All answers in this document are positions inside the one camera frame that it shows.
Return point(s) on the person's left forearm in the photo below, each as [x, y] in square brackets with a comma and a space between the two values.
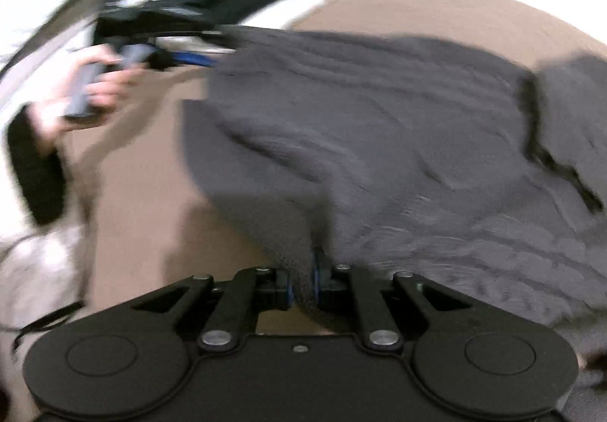
[35, 175]

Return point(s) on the dark grey knit sweater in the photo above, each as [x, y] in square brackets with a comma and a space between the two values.
[379, 142]

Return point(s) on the person's left hand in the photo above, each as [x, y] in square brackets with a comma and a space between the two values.
[111, 87]

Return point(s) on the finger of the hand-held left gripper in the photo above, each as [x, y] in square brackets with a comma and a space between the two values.
[189, 58]

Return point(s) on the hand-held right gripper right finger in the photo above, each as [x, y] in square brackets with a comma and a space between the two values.
[325, 289]

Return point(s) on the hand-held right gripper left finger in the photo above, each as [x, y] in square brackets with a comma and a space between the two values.
[280, 291]

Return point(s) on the cream bedding cloth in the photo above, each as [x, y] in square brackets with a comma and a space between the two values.
[38, 270]

